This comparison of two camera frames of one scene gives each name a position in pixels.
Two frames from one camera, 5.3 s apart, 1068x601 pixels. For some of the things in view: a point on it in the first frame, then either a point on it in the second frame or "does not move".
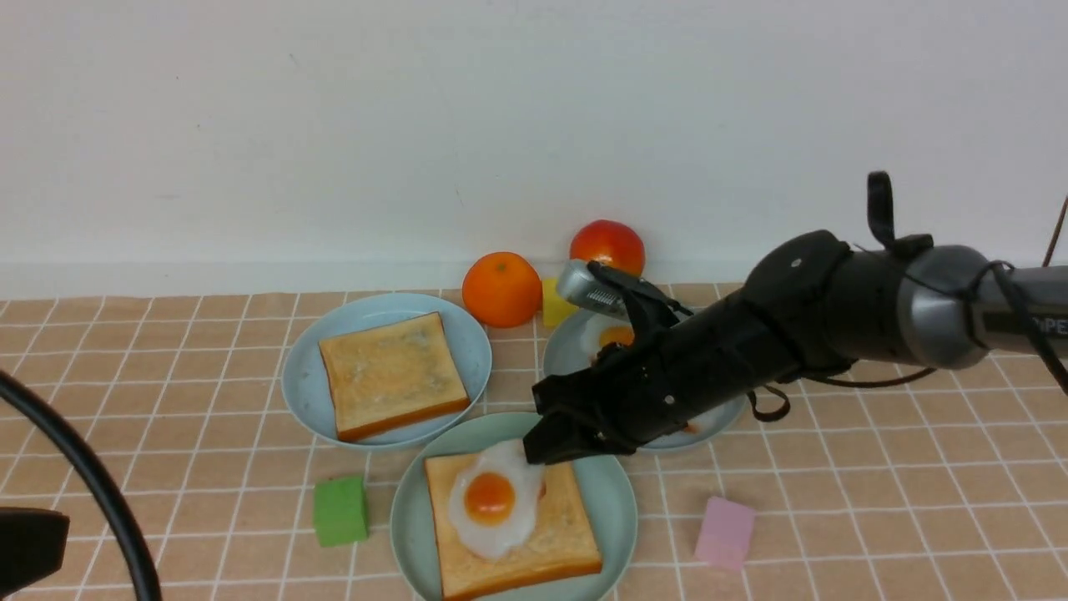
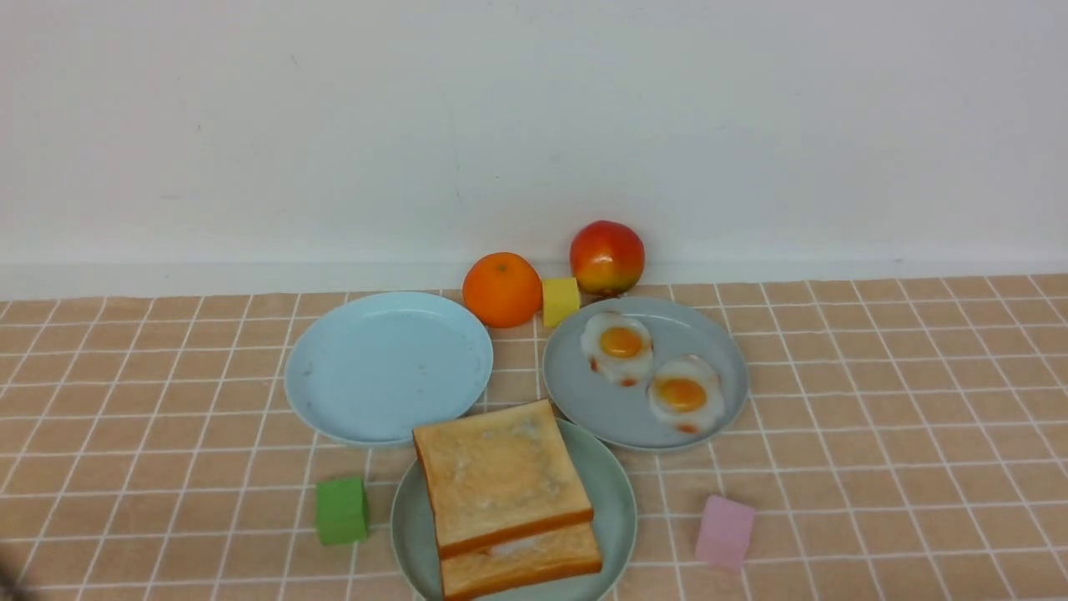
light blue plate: [304, 381] does not move
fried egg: [601, 330] does not move
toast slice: [561, 545] does not move
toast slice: [392, 376] to [498, 476]
